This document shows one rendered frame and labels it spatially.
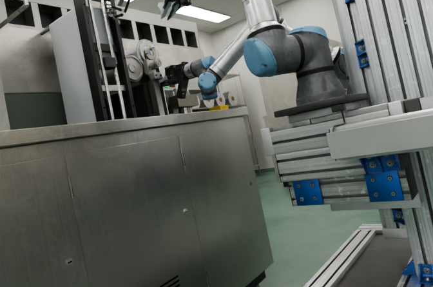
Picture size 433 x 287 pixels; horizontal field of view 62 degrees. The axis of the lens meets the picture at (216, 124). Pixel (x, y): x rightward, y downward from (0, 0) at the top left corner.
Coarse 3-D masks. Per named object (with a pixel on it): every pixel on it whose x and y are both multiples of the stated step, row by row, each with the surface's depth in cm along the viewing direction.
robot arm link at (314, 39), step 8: (296, 32) 109; (304, 32) 108; (312, 32) 107; (320, 32) 108; (304, 40) 106; (312, 40) 107; (320, 40) 108; (328, 40) 110; (304, 48) 105; (312, 48) 106; (320, 48) 107; (328, 48) 109; (304, 56) 106; (312, 56) 107; (320, 56) 107; (328, 56) 108; (304, 64) 108; (312, 64) 107; (320, 64) 107; (328, 64) 108; (296, 72) 112
